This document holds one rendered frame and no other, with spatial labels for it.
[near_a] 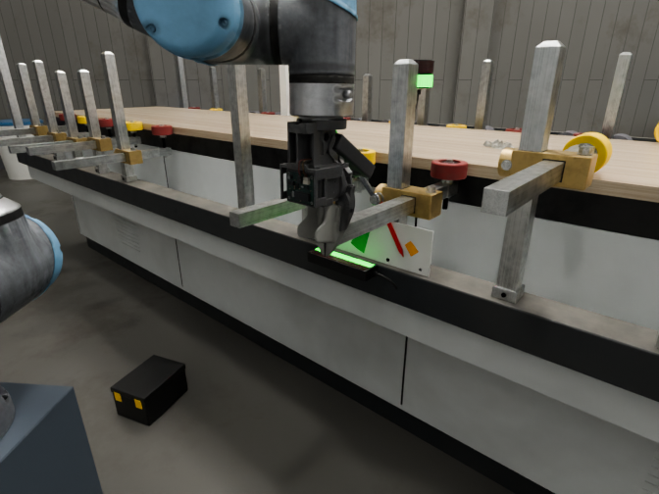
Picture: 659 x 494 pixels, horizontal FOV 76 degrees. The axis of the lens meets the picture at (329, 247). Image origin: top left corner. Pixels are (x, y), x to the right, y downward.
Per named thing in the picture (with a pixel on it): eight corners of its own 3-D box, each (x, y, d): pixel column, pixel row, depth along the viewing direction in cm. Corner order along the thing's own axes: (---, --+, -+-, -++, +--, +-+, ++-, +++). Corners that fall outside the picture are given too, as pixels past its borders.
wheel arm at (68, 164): (56, 173, 144) (53, 161, 143) (53, 172, 146) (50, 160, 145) (172, 157, 175) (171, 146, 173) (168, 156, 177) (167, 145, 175)
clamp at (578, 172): (583, 191, 63) (591, 158, 61) (493, 178, 71) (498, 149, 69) (591, 184, 67) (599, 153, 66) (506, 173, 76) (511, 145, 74)
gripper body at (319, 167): (278, 203, 62) (277, 119, 58) (318, 193, 68) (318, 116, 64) (317, 213, 58) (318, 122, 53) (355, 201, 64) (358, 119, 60)
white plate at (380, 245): (428, 277, 86) (432, 231, 82) (330, 247, 102) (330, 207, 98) (429, 276, 86) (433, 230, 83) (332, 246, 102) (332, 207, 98)
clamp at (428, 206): (429, 221, 82) (431, 195, 80) (373, 208, 90) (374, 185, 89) (442, 214, 86) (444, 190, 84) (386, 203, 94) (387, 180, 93)
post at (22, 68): (41, 159, 228) (18, 62, 211) (39, 158, 230) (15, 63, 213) (49, 158, 231) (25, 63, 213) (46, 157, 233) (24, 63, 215)
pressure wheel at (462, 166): (453, 216, 93) (459, 164, 89) (421, 209, 98) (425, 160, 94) (468, 208, 99) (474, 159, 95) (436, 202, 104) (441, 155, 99)
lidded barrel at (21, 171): (66, 172, 531) (53, 119, 507) (34, 180, 482) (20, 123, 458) (26, 171, 535) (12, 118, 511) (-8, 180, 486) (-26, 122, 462)
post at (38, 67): (58, 163, 213) (33, 60, 195) (56, 162, 215) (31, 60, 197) (66, 162, 215) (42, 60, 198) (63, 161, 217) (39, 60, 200)
